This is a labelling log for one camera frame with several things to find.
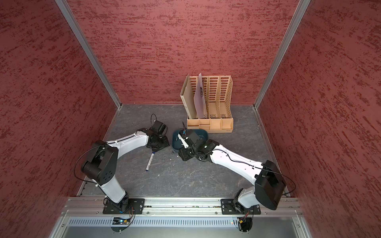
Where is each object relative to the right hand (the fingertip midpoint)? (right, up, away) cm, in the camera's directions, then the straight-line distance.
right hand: (183, 155), depth 79 cm
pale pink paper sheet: (+10, +36, +34) cm, 50 cm away
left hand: (-12, +1, +13) cm, 18 cm away
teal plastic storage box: (-4, +4, +15) cm, 16 cm away
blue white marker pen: (-21, -6, +10) cm, 25 cm away
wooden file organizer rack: (+18, +34, +37) cm, 54 cm away
